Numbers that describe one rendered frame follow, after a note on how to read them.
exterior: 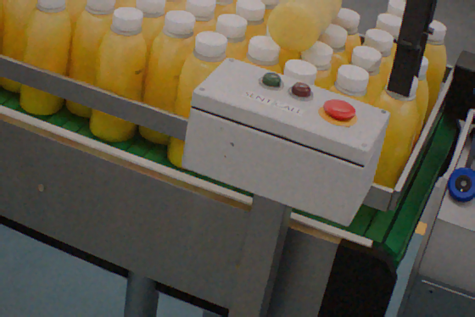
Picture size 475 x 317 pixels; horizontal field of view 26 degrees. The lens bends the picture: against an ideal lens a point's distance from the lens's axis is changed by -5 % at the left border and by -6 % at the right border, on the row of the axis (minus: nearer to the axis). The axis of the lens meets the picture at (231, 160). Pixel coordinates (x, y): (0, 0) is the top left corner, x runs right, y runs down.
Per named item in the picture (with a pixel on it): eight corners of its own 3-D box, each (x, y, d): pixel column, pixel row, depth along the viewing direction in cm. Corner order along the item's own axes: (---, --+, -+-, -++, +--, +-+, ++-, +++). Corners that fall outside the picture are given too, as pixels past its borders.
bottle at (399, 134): (389, 180, 142) (416, 77, 133) (402, 208, 136) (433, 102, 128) (344, 179, 140) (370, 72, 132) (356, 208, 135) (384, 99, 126)
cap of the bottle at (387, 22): (377, 21, 147) (380, 10, 146) (403, 29, 146) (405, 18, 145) (373, 30, 144) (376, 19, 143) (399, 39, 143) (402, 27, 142)
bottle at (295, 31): (311, 2, 125) (343, -34, 139) (260, 6, 128) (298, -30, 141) (322, 52, 128) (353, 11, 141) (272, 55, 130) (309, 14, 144)
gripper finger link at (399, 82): (421, 46, 124) (420, 48, 123) (410, 95, 128) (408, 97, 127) (399, 38, 125) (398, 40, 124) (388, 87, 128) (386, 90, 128)
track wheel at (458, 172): (484, 172, 131) (483, 175, 133) (453, 161, 132) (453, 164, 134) (473, 205, 130) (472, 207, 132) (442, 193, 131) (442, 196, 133)
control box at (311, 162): (348, 228, 113) (369, 148, 108) (179, 168, 118) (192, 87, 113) (371, 185, 121) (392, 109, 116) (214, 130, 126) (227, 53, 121)
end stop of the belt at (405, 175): (393, 211, 127) (399, 191, 125) (388, 209, 127) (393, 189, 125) (452, 86, 159) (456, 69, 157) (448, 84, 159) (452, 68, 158)
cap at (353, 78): (355, 95, 126) (359, 82, 125) (330, 81, 128) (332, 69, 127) (371, 86, 129) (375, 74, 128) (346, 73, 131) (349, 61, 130)
